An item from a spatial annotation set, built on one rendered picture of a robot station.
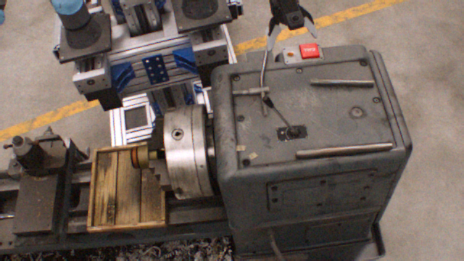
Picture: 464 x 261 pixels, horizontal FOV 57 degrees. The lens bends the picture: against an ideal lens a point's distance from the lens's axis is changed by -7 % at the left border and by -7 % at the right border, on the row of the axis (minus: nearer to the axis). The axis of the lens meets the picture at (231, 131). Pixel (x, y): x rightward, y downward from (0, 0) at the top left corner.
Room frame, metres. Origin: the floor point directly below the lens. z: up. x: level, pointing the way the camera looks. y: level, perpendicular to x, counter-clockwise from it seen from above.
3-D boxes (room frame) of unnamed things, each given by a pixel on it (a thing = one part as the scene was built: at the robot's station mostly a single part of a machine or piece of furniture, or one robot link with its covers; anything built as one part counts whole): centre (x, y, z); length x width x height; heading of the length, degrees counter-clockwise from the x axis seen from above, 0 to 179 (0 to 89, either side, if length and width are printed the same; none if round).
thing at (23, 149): (0.96, 0.77, 1.13); 0.08 x 0.08 x 0.03
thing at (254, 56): (1.03, -0.14, 1.24); 0.09 x 0.08 x 0.03; 86
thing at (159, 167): (0.75, 0.24, 1.09); 0.12 x 0.11 x 0.05; 176
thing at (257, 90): (0.89, -0.08, 1.27); 0.12 x 0.02 x 0.02; 85
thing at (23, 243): (0.89, 0.82, 0.90); 0.47 x 0.30 x 0.06; 176
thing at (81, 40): (1.43, 0.53, 1.21); 0.15 x 0.15 x 0.10
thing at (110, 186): (0.85, 0.43, 0.89); 0.36 x 0.30 x 0.04; 176
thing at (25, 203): (0.90, 0.77, 0.95); 0.43 x 0.17 x 0.05; 176
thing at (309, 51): (1.02, -0.31, 1.26); 0.06 x 0.06 x 0.02; 86
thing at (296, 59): (1.02, -0.28, 1.23); 0.13 x 0.08 x 0.05; 86
